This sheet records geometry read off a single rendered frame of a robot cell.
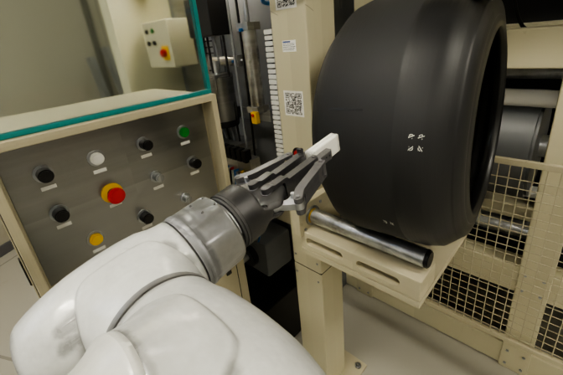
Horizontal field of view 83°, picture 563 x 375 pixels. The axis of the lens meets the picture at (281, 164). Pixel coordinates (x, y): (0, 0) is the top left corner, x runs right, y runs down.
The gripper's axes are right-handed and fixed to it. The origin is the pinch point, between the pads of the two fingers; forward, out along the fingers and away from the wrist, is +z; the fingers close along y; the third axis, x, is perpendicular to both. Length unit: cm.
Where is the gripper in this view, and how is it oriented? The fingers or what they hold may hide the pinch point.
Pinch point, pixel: (322, 151)
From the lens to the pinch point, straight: 51.0
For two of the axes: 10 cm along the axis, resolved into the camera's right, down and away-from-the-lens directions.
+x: 2.0, 8.6, 4.7
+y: -7.2, -1.9, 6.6
